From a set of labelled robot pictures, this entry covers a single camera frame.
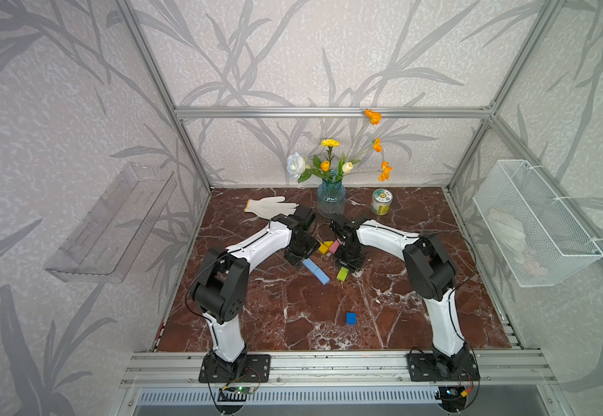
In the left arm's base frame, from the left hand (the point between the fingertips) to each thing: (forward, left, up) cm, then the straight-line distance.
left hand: (315, 254), depth 90 cm
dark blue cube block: (-20, -12, -5) cm, 24 cm away
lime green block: (-5, -10, -6) cm, 12 cm away
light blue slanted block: (-7, -4, -7) cm, 10 cm away
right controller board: (-40, -39, -9) cm, 57 cm away
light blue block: (-3, -1, -7) cm, 8 cm away
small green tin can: (+24, -27, +1) cm, 36 cm away
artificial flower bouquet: (+29, -6, +14) cm, 33 cm away
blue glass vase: (+23, -6, +4) cm, 24 cm away
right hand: (-2, -8, -7) cm, 11 cm away
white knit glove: (+27, +21, -7) cm, 35 cm away
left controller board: (-39, +22, -10) cm, 46 cm away
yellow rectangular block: (+7, -4, -7) cm, 10 cm away
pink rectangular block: (+5, -7, -4) cm, 10 cm away
